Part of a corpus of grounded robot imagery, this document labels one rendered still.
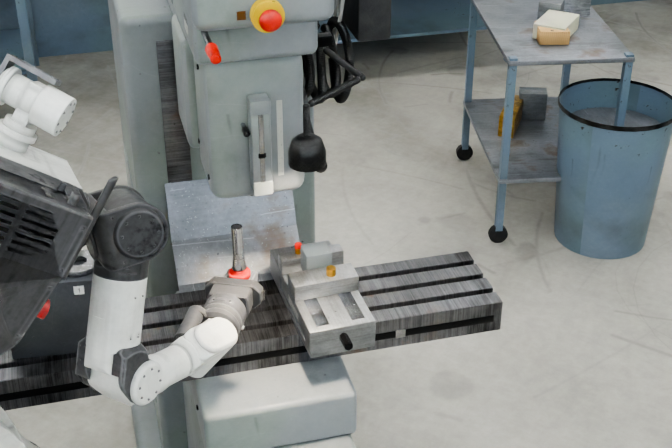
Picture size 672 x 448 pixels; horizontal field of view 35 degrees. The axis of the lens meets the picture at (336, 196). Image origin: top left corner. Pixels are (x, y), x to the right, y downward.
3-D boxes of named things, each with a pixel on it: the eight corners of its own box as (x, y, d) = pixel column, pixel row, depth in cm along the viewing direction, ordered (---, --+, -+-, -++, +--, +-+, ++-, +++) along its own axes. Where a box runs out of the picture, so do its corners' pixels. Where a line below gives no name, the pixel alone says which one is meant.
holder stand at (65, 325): (115, 350, 234) (106, 273, 224) (12, 360, 231) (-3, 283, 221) (116, 317, 245) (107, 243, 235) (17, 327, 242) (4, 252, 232)
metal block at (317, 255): (332, 274, 245) (332, 252, 242) (306, 279, 243) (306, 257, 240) (325, 263, 249) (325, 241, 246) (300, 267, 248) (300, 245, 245)
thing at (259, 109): (273, 194, 218) (270, 100, 208) (254, 196, 218) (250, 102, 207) (269, 185, 222) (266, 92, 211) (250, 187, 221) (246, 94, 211)
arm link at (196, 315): (250, 321, 213) (235, 356, 203) (220, 352, 218) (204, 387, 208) (204, 288, 211) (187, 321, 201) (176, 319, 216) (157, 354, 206)
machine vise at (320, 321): (375, 346, 235) (376, 305, 230) (310, 359, 231) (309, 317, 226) (329, 263, 264) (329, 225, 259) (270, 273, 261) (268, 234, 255)
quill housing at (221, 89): (309, 192, 225) (307, 50, 209) (211, 205, 220) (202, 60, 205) (289, 152, 241) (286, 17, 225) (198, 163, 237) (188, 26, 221)
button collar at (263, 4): (285, 31, 190) (284, -1, 187) (252, 34, 189) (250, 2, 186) (283, 27, 192) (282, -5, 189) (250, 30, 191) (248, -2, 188)
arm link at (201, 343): (245, 337, 206) (203, 359, 195) (219, 363, 211) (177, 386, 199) (225, 311, 208) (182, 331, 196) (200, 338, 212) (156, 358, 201)
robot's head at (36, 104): (42, 150, 163) (68, 100, 162) (-17, 118, 163) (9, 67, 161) (55, 146, 170) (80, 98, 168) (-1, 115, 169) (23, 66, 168)
